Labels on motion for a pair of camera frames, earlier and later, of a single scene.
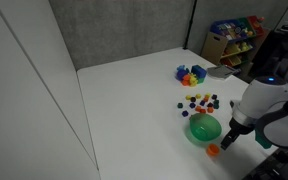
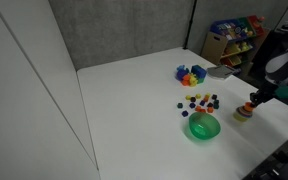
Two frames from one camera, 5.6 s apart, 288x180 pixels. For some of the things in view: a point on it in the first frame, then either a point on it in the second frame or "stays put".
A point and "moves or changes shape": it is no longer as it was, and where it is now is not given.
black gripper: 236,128 -> 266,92
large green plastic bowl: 205,126 stays put
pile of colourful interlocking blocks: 192,78 stays put
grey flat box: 222,71 stays put
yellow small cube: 188,97 stays put
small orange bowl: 212,149 moves or changes shape
